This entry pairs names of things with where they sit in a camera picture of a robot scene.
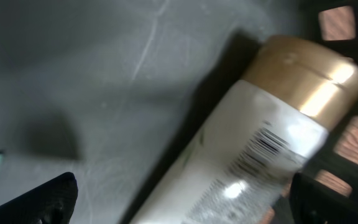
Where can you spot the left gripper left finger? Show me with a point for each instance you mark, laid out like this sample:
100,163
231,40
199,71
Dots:
51,202

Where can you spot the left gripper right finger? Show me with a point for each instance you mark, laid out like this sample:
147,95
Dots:
314,203

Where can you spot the white bottle gold cap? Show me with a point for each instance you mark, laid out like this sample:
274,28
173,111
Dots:
269,124

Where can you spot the grey plastic mesh basket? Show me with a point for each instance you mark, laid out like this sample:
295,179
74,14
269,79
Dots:
107,89

